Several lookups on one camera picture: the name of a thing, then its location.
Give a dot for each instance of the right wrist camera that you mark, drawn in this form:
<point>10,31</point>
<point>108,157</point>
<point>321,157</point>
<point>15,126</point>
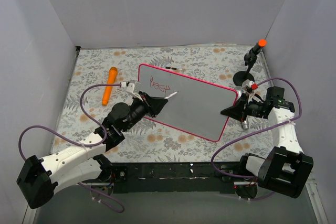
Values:
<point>249,86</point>

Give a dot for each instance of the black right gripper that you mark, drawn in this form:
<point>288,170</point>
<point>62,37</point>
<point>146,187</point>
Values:
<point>243,109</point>

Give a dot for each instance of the pink framed whiteboard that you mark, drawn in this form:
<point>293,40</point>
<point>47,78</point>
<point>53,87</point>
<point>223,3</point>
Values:
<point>195,109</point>

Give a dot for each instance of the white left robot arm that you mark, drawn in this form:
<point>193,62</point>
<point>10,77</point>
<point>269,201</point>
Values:
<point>40,178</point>

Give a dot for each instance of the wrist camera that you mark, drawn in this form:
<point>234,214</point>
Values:
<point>132,88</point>
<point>249,86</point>

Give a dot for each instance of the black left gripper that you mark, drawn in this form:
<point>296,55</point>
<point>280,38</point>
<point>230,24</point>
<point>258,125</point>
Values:
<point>146,104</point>

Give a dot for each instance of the red whiteboard marker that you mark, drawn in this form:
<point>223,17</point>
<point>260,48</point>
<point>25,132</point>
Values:
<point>171,95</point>

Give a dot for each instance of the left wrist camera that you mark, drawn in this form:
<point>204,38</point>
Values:
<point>132,88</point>

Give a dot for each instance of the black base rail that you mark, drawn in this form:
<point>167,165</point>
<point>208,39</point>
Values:
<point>122,178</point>

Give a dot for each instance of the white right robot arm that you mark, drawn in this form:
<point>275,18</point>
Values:
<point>286,168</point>

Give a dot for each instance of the black microphone stand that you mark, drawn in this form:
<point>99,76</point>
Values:
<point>241,76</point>

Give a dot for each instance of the silver microphone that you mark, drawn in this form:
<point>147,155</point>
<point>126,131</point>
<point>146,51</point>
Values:
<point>244,124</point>

